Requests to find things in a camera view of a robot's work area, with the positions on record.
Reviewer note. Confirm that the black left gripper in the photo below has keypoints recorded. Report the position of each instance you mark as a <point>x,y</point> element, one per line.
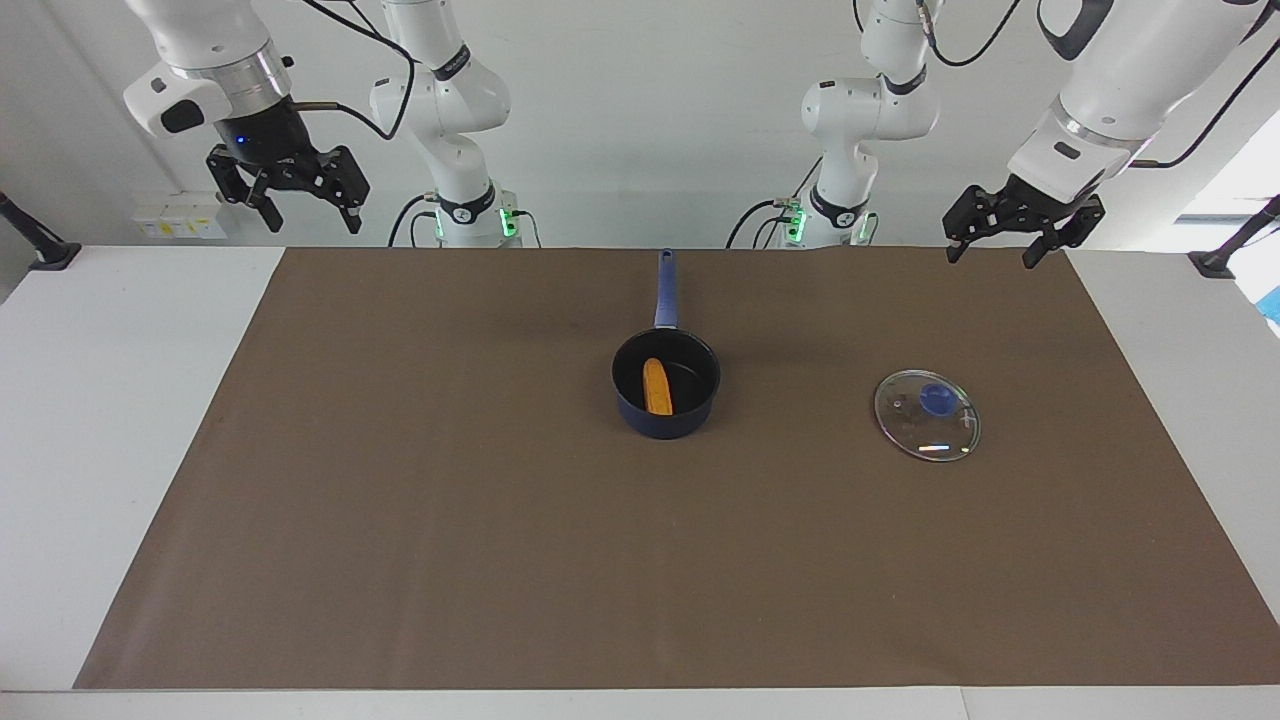
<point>1030,200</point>

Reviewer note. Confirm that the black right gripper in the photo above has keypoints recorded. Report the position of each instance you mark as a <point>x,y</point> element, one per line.
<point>265,135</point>

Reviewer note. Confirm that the glass lid with purple knob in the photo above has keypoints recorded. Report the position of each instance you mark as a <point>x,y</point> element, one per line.
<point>925,420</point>

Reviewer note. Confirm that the yellow toy corn cob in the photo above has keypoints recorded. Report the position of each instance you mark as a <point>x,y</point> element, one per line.
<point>657,388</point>

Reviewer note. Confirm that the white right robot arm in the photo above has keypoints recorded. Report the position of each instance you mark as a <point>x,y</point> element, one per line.
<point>450,100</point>

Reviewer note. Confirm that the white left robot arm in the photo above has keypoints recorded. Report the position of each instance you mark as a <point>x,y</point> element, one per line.
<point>1120,70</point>

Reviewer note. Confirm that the blue object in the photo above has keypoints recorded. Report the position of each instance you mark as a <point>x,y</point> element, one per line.
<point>1273,305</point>

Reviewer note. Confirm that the brown table mat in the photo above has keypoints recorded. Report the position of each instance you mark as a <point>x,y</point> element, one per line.
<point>500,550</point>

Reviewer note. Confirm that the white wall power outlets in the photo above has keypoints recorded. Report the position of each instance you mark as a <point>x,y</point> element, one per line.
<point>180,222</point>

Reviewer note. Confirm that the black camera stand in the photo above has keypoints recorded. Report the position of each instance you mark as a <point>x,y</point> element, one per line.
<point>30,235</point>
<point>1235,245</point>

